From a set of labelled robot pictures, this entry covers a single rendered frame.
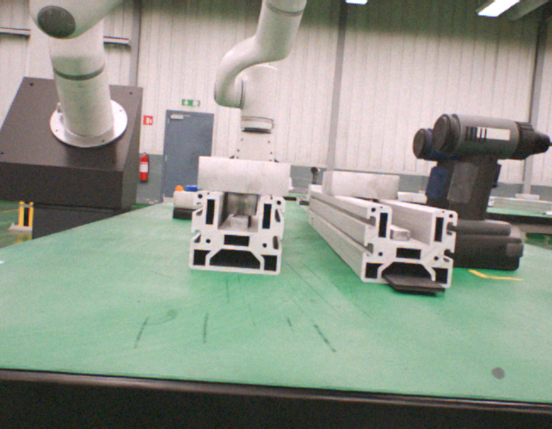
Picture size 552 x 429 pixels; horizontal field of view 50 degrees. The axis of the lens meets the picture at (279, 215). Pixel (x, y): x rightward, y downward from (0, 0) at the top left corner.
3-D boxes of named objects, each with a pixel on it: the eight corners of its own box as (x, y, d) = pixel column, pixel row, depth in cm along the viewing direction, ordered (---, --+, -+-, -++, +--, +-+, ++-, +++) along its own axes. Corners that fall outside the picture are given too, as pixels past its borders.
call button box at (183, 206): (177, 215, 136) (179, 188, 135) (219, 219, 136) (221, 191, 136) (171, 218, 128) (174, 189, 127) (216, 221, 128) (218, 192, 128)
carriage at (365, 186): (320, 206, 112) (323, 171, 112) (376, 211, 113) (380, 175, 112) (329, 211, 96) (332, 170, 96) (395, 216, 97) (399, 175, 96)
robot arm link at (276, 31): (233, 3, 121) (211, 113, 144) (307, 15, 125) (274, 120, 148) (231, -20, 127) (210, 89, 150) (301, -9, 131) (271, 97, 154)
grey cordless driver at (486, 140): (416, 259, 90) (429, 114, 88) (532, 265, 93) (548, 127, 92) (437, 266, 82) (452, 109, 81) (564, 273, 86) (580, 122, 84)
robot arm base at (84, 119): (37, 140, 146) (20, 80, 132) (70, 93, 158) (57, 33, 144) (112, 156, 145) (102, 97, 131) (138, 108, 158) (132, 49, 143)
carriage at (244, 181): (208, 205, 87) (211, 159, 86) (282, 211, 87) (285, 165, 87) (195, 212, 71) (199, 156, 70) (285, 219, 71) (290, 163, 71)
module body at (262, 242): (231, 217, 144) (233, 182, 144) (272, 220, 144) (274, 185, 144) (188, 268, 64) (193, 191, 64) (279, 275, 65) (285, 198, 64)
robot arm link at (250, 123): (275, 122, 152) (274, 134, 152) (241, 119, 151) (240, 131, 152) (276, 119, 143) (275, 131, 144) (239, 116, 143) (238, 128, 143)
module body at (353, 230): (308, 223, 145) (311, 189, 144) (348, 226, 145) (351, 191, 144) (360, 281, 65) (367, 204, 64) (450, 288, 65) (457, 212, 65)
